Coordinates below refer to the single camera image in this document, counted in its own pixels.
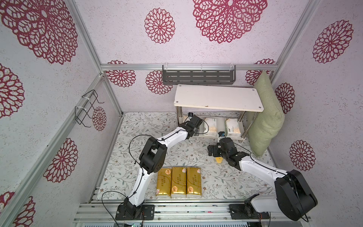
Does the white tissue pack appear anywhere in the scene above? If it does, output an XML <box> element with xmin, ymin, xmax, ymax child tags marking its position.
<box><xmin>225</xmin><ymin>118</ymin><xmax>242</xmax><ymax>137</ymax></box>
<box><xmin>203</xmin><ymin>117</ymin><xmax>217</xmax><ymax>137</ymax></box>

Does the gold tissue pack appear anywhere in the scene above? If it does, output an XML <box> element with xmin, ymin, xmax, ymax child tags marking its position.
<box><xmin>156</xmin><ymin>167</ymin><xmax>172</xmax><ymax>199</ymax></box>
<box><xmin>186</xmin><ymin>167</ymin><xmax>202</xmax><ymax>199</ymax></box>
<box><xmin>171</xmin><ymin>167</ymin><xmax>187</xmax><ymax>198</ymax></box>

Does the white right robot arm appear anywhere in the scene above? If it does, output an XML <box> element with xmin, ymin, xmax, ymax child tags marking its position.
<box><xmin>208</xmin><ymin>138</ymin><xmax>318</xmax><ymax>221</ymax></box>

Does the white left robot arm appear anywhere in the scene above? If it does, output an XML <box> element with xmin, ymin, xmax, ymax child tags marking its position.
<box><xmin>123</xmin><ymin>115</ymin><xmax>204</xmax><ymax>208</ymax></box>

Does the white two-tier shelf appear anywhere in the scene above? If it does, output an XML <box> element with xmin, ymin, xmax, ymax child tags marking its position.
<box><xmin>174</xmin><ymin>84</ymin><xmax>264</xmax><ymax>140</ymax></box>

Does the small yellow object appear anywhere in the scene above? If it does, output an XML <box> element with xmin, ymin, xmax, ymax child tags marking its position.
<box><xmin>216</xmin><ymin>157</ymin><xmax>223</xmax><ymax>164</ymax></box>

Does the green pillow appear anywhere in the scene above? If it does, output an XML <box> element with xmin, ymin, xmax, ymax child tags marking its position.
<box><xmin>247</xmin><ymin>71</ymin><xmax>285</xmax><ymax>157</ymax></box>

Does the floral table mat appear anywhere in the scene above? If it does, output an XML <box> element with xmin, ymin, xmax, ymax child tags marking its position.
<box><xmin>93</xmin><ymin>112</ymin><xmax>275</xmax><ymax>201</ymax></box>

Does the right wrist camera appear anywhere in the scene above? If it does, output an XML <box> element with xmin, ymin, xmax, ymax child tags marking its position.
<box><xmin>218</xmin><ymin>131</ymin><xmax>226</xmax><ymax>139</ymax></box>

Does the grey wall-mounted metal rack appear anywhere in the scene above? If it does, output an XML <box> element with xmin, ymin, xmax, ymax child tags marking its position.
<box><xmin>162</xmin><ymin>65</ymin><xmax>236</xmax><ymax>85</ymax></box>

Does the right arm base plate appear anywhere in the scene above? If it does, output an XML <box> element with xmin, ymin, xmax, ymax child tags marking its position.
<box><xmin>229</xmin><ymin>204</ymin><xmax>270</xmax><ymax>220</ymax></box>

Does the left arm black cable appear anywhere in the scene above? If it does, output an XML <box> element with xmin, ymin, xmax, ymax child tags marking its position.
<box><xmin>101</xmin><ymin>116</ymin><xmax>210</xmax><ymax>227</ymax></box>

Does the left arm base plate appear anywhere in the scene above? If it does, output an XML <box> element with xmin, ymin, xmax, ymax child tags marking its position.
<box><xmin>115</xmin><ymin>204</ymin><xmax>155</xmax><ymax>221</ymax></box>

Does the black wire wall rack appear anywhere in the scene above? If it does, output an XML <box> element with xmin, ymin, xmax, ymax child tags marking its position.
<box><xmin>74</xmin><ymin>89</ymin><xmax>104</xmax><ymax>128</ymax></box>

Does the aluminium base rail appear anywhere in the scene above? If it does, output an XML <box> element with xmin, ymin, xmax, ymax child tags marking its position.
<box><xmin>71</xmin><ymin>200</ymin><xmax>317</xmax><ymax>227</ymax></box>

